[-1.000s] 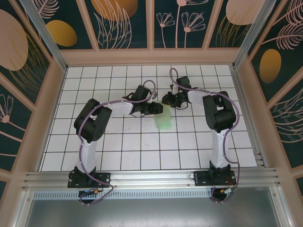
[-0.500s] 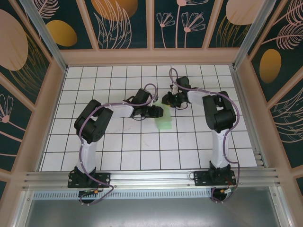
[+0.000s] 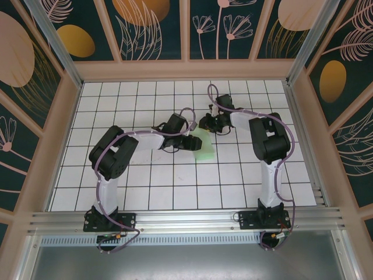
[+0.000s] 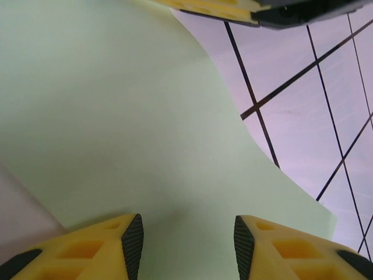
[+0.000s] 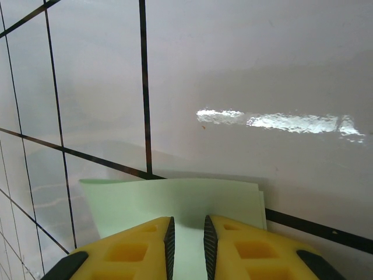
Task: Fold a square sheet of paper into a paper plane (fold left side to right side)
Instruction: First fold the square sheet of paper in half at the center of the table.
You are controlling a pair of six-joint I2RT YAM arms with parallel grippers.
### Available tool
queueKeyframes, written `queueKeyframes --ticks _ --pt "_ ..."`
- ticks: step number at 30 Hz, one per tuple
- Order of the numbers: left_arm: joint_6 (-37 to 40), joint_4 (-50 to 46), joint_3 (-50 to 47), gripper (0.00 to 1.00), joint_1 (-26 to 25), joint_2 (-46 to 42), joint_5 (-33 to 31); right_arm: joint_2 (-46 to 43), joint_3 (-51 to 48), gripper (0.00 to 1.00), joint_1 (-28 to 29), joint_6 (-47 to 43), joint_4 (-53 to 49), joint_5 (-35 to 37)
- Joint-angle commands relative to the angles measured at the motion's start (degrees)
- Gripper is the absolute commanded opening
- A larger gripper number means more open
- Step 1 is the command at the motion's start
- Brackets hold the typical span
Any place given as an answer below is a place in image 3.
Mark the green square paper sheet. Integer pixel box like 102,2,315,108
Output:
191,128,216,162

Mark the grey metal sheet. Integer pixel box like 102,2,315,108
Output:
27,244,361,280

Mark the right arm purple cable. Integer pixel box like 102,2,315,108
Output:
207,83,297,252

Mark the aluminium mounting rail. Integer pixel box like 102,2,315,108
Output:
27,206,349,236

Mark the aluminium side rail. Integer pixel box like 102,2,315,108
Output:
283,81,329,208

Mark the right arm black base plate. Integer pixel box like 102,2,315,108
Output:
238,210,292,231

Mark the slotted grey cable duct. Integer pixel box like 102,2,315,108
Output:
40,233,265,247

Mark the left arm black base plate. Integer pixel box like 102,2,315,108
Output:
83,212,138,233

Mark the aluminium frame post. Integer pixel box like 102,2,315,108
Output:
285,0,350,87
23,0,85,90

